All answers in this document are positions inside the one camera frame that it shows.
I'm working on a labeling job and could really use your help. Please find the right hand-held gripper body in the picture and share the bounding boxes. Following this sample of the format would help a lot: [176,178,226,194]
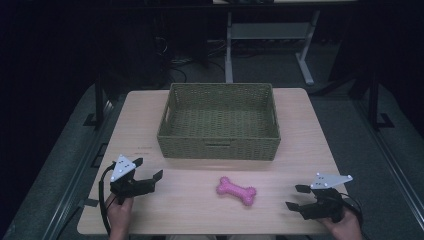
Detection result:
[299,172,354,224]

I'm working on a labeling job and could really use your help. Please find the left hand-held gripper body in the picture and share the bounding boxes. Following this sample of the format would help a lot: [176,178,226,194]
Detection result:
[109,154,156,205]

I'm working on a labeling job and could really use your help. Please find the pink bone dog toy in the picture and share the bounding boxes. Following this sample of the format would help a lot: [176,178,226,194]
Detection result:
[216,176,257,207]

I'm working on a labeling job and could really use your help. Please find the green woven basket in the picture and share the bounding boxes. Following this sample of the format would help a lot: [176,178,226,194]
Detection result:
[156,82,282,162]

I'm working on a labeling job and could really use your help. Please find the person's left hand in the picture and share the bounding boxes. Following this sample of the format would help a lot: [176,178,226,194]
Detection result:
[105,193,135,234]

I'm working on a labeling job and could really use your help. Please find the person's right hand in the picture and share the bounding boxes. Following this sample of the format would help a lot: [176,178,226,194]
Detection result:
[316,206,364,240]

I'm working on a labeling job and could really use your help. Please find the black metal stand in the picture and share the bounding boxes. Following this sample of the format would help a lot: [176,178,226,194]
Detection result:
[83,74,113,128]
[368,71,395,131]

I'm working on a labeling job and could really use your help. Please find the black cable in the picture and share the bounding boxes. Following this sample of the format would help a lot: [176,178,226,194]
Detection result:
[98,162,118,236]
[328,192,365,228]

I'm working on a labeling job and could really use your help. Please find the tangle of floor cables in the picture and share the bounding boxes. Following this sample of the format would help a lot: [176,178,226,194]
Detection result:
[154,34,231,84]

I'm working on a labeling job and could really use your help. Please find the grey metal desk frame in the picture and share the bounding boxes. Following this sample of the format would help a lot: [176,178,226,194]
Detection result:
[224,9,321,86]

